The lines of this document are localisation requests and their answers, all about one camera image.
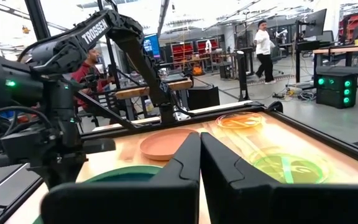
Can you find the orange-red translucent plate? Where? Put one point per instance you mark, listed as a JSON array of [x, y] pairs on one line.
[[239, 120]]

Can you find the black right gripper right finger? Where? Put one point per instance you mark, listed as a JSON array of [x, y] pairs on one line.
[[275, 205]]

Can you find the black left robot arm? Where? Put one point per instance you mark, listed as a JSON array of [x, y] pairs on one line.
[[95, 31]]

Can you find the wooden workbench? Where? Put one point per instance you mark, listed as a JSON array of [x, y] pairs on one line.
[[346, 49], [135, 91]]

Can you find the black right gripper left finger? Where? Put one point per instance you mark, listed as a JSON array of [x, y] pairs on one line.
[[135, 202]]

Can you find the black monitor on stand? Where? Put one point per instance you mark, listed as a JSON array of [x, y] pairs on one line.
[[315, 23]]

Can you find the light green translucent plate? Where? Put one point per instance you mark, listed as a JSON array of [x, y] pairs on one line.
[[291, 169]]

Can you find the black aluminium table frame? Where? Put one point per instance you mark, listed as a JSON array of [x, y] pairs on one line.
[[322, 137]]

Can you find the red storage bin rack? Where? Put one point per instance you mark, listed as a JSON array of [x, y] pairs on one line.
[[207, 46], [182, 52]]

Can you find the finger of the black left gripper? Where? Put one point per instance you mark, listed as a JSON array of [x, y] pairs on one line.
[[45, 177], [71, 174]]

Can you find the terracotta plastic plate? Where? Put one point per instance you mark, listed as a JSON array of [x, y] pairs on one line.
[[160, 144]]

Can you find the person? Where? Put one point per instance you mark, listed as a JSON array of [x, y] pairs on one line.
[[84, 73], [264, 46]]

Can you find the black floor post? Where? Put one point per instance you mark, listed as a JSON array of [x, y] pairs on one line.
[[242, 74]]

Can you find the black computer with green lights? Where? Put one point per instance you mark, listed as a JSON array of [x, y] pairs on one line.
[[336, 90]]

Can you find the large dark green plate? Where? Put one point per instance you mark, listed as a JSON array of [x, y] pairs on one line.
[[126, 175]]

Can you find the black box on floor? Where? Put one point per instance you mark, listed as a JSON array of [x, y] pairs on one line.
[[203, 97]]

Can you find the monitor with blue screen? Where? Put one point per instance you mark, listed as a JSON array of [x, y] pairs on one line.
[[151, 46]]

